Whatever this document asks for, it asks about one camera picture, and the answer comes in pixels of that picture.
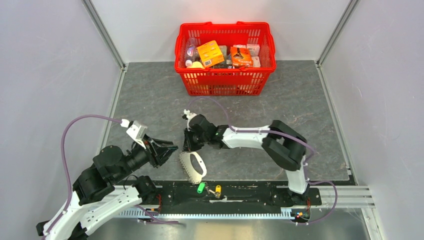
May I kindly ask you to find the red shopping basket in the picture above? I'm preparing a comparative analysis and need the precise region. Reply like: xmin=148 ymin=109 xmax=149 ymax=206
xmin=174 ymin=21 xmax=277 ymax=96

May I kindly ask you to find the orange black package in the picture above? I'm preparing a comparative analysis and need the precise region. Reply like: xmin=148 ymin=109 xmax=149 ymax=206
xmin=230 ymin=46 xmax=254 ymax=68

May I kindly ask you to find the plastic bottle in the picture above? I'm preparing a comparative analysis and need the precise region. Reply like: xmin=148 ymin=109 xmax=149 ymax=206
xmin=184 ymin=37 xmax=200 ymax=68

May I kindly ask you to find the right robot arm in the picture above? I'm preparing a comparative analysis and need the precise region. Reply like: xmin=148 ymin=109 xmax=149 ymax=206
xmin=182 ymin=110 xmax=309 ymax=205

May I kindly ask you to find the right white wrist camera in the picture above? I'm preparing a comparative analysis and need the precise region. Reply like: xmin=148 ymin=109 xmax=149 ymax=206
xmin=182 ymin=109 xmax=197 ymax=130

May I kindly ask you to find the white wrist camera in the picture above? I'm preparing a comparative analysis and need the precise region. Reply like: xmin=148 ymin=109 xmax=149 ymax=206
xmin=182 ymin=109 xmax=197 ymax=130
xmin=120 ymin=118 xmax=148 ymax=149

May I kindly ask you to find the key with yellow tag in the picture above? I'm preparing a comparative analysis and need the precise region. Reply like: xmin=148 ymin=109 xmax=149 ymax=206
xmin=205 ymin=185 xmax=222 ymax=199

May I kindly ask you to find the key with green tag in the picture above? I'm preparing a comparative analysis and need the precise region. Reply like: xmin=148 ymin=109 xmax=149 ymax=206
xmin=196 ymin=182 xmax=206 ymax=194

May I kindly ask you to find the orange box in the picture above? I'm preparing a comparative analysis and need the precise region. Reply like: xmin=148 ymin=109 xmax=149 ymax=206
xmin=196 ymin=40 xmax=225 ymax=68

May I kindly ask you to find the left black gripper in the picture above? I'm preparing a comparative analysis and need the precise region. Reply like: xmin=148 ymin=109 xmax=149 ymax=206
xmin=114 ymin=133 xmax=180 ymax=182

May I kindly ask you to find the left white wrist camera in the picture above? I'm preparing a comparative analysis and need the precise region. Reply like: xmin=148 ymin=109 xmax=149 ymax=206
xmin=120 ymin=118 xmax=148 ymax=149

